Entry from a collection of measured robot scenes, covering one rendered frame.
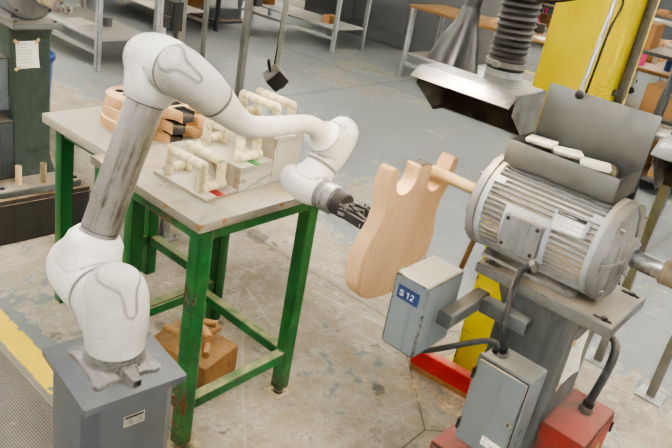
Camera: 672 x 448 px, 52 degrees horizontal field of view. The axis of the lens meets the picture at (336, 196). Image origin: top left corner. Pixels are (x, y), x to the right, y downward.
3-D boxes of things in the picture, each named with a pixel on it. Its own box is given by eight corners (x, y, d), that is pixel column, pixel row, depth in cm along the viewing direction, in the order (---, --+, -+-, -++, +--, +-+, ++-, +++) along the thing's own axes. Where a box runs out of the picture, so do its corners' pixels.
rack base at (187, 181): (238, 193, 234) (239, 189, 233) (205, 203, 222) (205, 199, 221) (185, 165, 248) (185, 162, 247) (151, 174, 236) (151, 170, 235)
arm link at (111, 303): (99, 371, 166) (102, 294, 158) (67, 332, 178) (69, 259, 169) (159, 350, 177) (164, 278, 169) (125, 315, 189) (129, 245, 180)
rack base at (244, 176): (271, 183, 246) (274, 160, 242) (238, 193, 233) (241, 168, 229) (218, 158, 260) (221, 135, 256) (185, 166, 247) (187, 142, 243)
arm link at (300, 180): (304, 200, 199) (329, 164, 201) (268, 180, 208) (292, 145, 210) (319, 215, 208) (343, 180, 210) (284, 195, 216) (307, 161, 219)
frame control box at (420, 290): (498, 375, 174) (526, 289, 164) (454, 411, 159) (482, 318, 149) (421, 329, 188) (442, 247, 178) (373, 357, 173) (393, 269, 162)
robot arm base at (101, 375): (101, 403, 165) (102, 384, 162) (66, 352, 179) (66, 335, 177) (170, 379, 177) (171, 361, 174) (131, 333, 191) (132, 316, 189)
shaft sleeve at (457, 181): (471, 196, 183) (477, 193, 186) (474, 185, 182) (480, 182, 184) (417, 172, 194) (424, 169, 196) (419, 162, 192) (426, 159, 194)
